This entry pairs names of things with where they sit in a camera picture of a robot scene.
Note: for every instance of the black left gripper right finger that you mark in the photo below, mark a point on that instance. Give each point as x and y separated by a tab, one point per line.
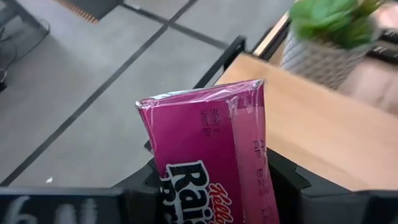
326	208

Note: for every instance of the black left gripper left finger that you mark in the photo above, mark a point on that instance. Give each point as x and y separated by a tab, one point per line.
62	205

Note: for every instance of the black mat with orange edge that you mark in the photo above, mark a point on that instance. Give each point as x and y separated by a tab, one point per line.
93	7

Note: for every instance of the small white floor scrap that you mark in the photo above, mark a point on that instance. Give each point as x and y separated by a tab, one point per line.
49	180

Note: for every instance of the purple Raisin Bran cereal box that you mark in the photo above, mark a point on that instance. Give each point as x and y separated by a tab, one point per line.
202	140

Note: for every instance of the green plant in woven pot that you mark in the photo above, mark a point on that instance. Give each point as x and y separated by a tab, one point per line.
323	62

